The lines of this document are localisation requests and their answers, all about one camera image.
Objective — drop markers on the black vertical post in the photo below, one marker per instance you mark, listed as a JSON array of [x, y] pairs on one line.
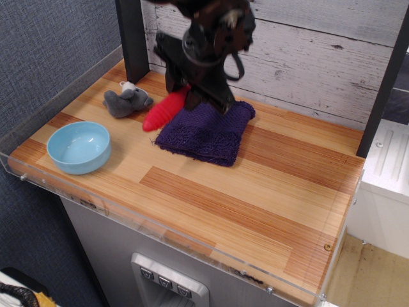
[[133, 40], [389, 79]]

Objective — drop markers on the red handled metal spoon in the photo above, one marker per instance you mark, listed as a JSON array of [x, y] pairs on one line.
[[163, 112]]

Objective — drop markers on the grey cabinet with button panel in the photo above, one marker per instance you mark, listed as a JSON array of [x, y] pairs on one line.
[[135, 269]]

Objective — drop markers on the black left vertical post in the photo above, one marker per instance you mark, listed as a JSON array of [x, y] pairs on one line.
[[133, 40]]

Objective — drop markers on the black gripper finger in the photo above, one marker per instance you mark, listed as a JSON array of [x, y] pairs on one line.
[[193, 99], [175, 80]]

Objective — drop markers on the clear acrylic table guard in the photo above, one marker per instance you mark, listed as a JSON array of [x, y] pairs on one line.
[[268, 217]]

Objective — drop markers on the black and yellow bag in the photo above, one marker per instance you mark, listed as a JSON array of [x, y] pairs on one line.
[[19, 289]]

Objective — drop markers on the light blue bowl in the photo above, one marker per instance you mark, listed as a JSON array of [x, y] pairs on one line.
[[80, 148]]

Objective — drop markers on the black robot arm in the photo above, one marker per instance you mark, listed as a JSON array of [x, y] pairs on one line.
[[206, 58]]

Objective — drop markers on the purple folded cloth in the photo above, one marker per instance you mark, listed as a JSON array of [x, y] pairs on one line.
[[206, 135]]

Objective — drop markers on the grey plush toy animal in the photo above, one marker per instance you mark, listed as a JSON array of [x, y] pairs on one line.
[[130, 99]]

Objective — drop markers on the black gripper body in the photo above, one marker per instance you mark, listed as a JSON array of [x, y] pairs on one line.
[[208, 78]]

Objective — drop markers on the black right vertical post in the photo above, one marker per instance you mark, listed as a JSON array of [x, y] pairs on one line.
[[389, 79]]

